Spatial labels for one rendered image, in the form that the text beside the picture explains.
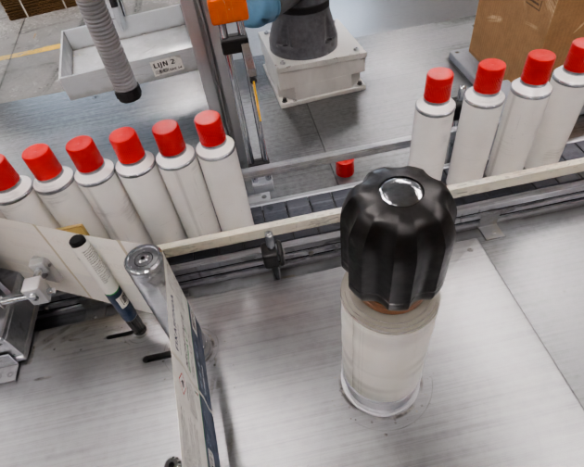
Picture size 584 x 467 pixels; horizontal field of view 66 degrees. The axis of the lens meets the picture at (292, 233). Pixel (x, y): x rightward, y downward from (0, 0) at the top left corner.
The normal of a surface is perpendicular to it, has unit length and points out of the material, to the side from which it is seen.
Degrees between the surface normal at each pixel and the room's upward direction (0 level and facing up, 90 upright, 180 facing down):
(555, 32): 90
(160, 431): 0
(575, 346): 0
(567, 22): 90
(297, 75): 90
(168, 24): 94
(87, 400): 0
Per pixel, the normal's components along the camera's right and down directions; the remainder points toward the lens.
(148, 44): -0.09, -0.61
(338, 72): 0.25, 0.71
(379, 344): -0.33, 0.73
